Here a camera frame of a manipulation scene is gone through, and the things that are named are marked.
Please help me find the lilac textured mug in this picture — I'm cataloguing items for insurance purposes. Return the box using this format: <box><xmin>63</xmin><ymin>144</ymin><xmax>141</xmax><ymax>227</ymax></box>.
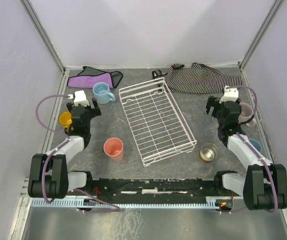
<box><xmin>238</xmin><ymin>102</ymin><xmax>257</xmax><ymax>128</ymax></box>

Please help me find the light blue textured mug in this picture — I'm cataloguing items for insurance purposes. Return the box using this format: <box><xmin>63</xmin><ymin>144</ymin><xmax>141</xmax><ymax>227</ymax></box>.
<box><xmin>92</xmin><ymin>82</ymin><xmax>116</xmax><ymax>105</ymax></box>

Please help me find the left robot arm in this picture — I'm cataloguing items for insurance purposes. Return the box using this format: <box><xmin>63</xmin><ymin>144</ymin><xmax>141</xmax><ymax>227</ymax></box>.
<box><xmin>27</xmin><ymin>98</ymin><xmax>101</xmax><ymax>203</ymax></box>

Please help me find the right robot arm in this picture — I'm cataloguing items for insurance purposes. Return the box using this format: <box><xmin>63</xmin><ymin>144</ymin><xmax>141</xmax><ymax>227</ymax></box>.
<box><xmin>205</xmin><ymin>96</ymin><xmax>287</xmax><ymax>212</ymax></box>

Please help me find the yellow plastic cup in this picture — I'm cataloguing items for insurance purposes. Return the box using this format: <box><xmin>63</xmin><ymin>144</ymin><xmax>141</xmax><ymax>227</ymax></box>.
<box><xmin>58</xmin><ymin>111</ymin><xmax>72</xmax><ymax>128</ymax></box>

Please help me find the striped cloth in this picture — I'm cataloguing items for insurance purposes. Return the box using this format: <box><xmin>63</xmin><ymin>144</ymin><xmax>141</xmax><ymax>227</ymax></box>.
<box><xmin>152</xmin><ymin>62</ymin><xmax>242</xmax><ymax>94</ymax></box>

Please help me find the purple microfiber cloth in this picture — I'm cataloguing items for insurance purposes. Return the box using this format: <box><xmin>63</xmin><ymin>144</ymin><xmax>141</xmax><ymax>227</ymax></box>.
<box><xmin>67</xmin><ymin>66</ymin><xmax>123</xmax><ymax>89</ymax></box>

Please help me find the metal steel cup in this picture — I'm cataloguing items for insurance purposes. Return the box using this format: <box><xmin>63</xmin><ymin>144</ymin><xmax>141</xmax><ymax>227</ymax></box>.
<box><xmin>199</xmin><ymin>143</ymin><xmax>219</xmax><ymax>163</ymax></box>

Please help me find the blue plastic cup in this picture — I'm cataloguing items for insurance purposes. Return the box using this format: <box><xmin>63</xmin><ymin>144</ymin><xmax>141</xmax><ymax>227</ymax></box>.
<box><xmin>248</xmin><ymin>138</ymin><xmax>262</xmax><ymax>153</ymax></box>

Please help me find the pink plastic cup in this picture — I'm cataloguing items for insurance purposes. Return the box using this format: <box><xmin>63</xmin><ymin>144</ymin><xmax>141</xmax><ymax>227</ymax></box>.
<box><xmin>103</xmin><ymin>137</ymin><xmax>124</xmax><ymax>162</ymax></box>

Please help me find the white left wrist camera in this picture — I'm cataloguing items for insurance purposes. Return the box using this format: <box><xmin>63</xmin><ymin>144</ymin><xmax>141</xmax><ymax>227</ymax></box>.
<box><xmin>68</xmin><ymin>90</ymin><xmax>90</xmax><ymax>107</ymax></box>

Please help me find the white wire dish rack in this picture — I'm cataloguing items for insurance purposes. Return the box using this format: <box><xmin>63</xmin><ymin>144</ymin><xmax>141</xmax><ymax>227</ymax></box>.
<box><xmin>118</xmin><ymin>77</ymin><xmax>197</xmax><ymax>167</ymax></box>

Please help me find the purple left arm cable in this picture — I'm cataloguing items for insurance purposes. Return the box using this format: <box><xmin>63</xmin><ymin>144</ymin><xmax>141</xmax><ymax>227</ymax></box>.
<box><xmin>35</xmin><ymin>94</ymin><xmax>121</xmax><ymax>214</ymax></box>

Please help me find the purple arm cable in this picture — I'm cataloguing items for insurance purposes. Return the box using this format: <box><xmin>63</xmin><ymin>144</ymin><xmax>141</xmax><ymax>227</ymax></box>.
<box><xmin>35</xmin><ymin>94</ymin><xmax>121</xmax><ymax>214</ymax></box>
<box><xmin>218</xmin><ymin>86</ymin><xmax>279</xmax><ymax>216</ymax></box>

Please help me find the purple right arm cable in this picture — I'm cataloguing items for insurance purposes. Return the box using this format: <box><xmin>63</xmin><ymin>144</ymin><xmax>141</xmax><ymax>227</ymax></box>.
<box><xmin>218</xmin><ymin>86</ymin><xmax>279</xmax><ymax>216</ymax></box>

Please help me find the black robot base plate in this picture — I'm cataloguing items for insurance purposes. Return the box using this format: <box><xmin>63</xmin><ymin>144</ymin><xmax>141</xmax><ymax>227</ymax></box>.
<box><xmin>82</xmin><ymin>178</ymin><xmax>243</xmax><ymax>205</ymax></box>

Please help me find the light blue cable duct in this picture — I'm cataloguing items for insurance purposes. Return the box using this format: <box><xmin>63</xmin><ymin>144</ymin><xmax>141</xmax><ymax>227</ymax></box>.
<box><xmin>30</xmin><ymin>196</ymin><xmax>232</xmax><ymax>210</ymax></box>

